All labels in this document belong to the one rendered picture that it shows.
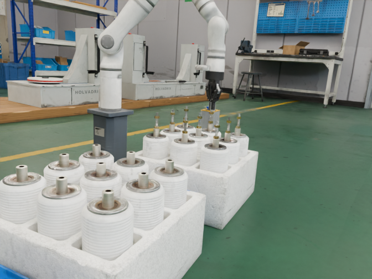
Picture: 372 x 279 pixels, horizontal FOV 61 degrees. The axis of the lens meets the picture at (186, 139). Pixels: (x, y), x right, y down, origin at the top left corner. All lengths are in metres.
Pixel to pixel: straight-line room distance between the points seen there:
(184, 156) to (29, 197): 0.53
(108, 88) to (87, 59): 2.02
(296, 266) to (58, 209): 0.64
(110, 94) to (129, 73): 2.34
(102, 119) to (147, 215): 0.78
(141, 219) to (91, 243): 0.13
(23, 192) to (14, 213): 0.05
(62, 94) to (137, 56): 1.07
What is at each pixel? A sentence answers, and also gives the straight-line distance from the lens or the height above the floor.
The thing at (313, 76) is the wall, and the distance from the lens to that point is 6.05.
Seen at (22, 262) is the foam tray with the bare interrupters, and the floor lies 0.12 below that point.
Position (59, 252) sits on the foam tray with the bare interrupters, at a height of 0.18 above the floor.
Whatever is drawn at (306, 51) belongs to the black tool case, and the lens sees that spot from 5.48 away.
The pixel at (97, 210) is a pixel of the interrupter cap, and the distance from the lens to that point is 0.60.
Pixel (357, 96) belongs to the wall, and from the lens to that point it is 5.93.
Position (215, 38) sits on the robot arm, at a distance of 1.27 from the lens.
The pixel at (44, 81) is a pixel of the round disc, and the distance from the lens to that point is 3.10.
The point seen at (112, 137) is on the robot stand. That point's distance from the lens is 1.40.
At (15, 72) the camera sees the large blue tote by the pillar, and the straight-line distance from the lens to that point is 5.44.
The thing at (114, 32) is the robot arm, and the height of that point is 0.62.
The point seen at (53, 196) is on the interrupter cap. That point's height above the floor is 0.25.
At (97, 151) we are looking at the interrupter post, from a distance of 0.92.
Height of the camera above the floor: 0.52
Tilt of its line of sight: 13 degrees down
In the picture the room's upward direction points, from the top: 4 degrees clockwise
